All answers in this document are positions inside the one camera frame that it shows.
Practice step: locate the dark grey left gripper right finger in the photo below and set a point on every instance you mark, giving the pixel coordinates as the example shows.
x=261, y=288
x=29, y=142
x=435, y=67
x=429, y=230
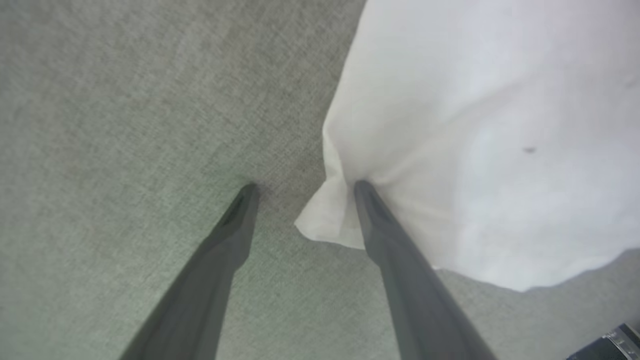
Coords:
x=420, y=310

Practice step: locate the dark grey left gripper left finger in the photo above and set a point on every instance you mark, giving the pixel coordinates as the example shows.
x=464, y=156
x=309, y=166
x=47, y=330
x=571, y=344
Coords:
x=200, y=300

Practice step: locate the red white basketball jersey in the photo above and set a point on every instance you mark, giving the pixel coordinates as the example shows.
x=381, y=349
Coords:
x=475, y=125

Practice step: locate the black metal robot base edge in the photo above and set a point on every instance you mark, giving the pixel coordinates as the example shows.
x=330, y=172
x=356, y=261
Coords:
x=610, y=347

